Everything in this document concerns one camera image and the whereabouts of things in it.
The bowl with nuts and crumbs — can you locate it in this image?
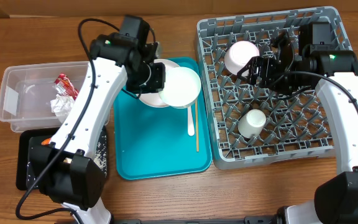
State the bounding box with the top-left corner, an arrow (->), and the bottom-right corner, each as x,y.
224,40 -> 260,75

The small white plate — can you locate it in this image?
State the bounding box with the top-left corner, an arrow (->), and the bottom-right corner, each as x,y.
158,67 -> 201,109

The white plastic cup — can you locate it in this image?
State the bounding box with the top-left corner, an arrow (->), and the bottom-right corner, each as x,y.
238,109 -> 267,138

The white plastic fork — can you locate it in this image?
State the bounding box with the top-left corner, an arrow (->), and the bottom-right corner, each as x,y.
187,106 -> 195,136

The red snack wrapper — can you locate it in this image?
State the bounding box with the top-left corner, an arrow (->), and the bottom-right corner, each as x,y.
54,73 -> 79,100

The white napkin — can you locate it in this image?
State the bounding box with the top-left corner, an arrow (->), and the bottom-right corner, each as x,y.
50,95 -> 75,123

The orange carrot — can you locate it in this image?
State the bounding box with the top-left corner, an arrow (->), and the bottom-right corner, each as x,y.
41,138 -> 51,146

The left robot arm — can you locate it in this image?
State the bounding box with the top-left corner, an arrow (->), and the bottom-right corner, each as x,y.
29,15 -> 165,223

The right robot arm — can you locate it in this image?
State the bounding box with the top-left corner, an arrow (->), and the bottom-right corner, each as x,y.
236,22 -> 358,223

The grey dishwasher rack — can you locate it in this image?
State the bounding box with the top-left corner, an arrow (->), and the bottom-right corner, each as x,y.
196,6 -> 353,169

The teal serving tray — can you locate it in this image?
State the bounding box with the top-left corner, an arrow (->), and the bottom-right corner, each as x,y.
112,56 -> 213,181

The black plastic tray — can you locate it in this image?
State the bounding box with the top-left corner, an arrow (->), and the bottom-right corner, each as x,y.
16,126 -> 109,190

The wooden chopstick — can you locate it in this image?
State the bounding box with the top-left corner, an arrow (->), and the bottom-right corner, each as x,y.
195,100 -> 200,152

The clear plastic storage bin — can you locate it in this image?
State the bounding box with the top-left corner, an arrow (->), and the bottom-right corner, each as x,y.
0,61 -> 88,133

